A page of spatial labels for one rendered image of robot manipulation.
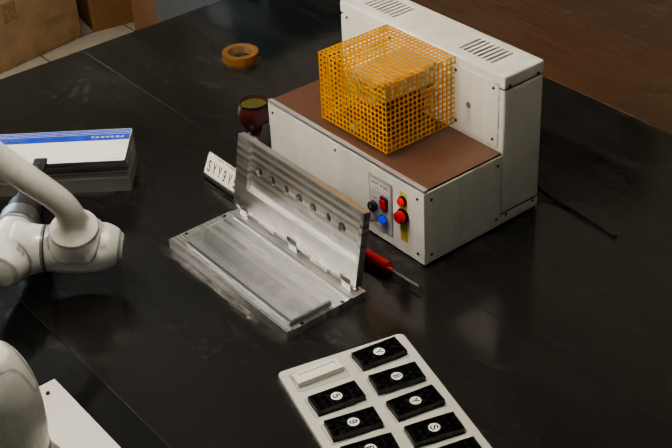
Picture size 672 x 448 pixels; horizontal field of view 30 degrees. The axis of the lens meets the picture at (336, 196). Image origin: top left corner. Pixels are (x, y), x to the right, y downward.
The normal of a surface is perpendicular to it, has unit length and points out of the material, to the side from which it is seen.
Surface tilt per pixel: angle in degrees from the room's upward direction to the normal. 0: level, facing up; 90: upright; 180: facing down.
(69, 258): 99
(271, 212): 80
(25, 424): 89
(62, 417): 1
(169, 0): 90
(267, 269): 0
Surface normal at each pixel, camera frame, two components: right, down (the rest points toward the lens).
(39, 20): 0.76, 0.29
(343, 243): -0.77, 0.22
